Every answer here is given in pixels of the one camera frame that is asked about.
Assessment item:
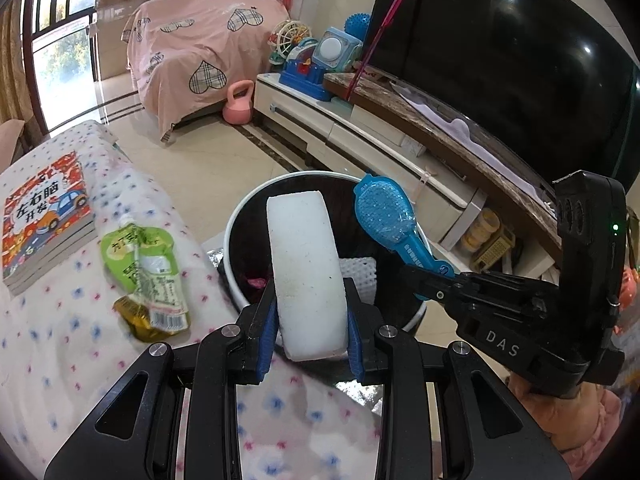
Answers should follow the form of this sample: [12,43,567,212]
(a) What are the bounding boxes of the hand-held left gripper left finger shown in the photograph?
[44,277,281,480]

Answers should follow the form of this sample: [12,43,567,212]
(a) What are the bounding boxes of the beige patterned curtain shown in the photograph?
[0,0,31,131]

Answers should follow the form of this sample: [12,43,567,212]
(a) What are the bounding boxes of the blue toy machine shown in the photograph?
[279,30,363,103]

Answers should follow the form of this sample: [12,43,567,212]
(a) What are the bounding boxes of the white floral tablecloth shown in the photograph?
[0,120,386,480]

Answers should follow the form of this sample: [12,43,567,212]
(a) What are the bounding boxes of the toy ferris wheel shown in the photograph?
[267,20,313,66]

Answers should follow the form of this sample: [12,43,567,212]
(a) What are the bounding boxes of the white TV cabinet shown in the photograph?
[252,72,566,281]

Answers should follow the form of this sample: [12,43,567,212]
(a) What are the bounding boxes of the white foam block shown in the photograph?
[266,191,351,362]

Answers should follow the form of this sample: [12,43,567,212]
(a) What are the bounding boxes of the green drink pouch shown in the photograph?
[101,214,192,343]

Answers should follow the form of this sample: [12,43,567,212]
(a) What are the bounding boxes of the white cloth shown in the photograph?
[390,82,556,201]

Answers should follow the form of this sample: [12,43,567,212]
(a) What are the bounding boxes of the white foam net sleeve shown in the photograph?
[340,256,378,306]

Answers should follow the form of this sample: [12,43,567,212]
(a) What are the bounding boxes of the person's right forearm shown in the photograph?
[560,385,636,466]

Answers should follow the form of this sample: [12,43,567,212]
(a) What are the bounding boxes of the pink plastic stick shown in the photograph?
[345,0,426,106]

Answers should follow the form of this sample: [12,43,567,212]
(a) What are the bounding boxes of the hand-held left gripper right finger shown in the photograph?
[340,276,571,480]

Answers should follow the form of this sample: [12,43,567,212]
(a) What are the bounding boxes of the pink kettlebell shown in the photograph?
[222,80,256,126]

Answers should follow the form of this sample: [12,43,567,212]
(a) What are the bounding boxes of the pink heart-patterned covered furniture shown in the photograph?
[122,0,291,143]

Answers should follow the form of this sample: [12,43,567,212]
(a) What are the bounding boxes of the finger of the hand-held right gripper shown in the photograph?
[399,264,506,288]
[407,282,471,317]

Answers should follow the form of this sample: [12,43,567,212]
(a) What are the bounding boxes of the yellow tape rolls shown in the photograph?
[460,207,501,253]

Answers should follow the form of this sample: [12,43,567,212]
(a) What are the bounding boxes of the black television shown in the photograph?
[360,0,640,201]

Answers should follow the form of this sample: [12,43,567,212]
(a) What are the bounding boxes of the blue spiky ball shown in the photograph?
[345,12,371,41]

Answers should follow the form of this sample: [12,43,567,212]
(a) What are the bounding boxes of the white trash bin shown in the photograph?
[222,171,431,333]

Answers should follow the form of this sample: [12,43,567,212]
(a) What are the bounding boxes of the stack of colourful books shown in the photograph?
[1,155,97,297]

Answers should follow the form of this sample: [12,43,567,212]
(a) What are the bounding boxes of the balcony window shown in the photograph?
[22,0,101,136]

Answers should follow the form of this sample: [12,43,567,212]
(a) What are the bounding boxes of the blue plastic brush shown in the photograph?
[352,174,458,281]

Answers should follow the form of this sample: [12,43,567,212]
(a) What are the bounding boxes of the yellow plastic basket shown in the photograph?
[472,232,516,273]

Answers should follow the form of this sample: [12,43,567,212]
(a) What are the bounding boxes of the person's right hand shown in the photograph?
[507,375,601,456]

